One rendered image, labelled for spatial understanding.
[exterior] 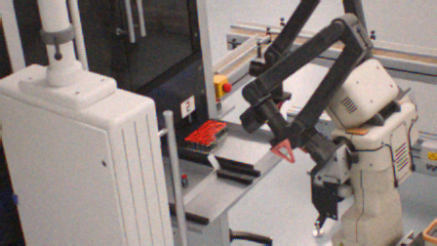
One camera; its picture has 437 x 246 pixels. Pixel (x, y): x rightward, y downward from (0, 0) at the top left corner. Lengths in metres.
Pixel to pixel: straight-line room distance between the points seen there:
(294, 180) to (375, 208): 2.00
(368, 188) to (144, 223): 0.81
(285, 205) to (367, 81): 2.00
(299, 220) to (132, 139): 2.36
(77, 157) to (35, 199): 0.31
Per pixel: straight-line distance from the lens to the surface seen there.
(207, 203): 3.10
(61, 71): 2.37
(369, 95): 2.75
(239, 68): 3.97
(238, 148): 3.41
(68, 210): 2.53
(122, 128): 2.26
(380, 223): 2.98
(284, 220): 4.56
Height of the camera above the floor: 2.53
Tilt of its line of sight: 27 degrees down
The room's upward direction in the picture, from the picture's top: 6 degrees counter-clockwise
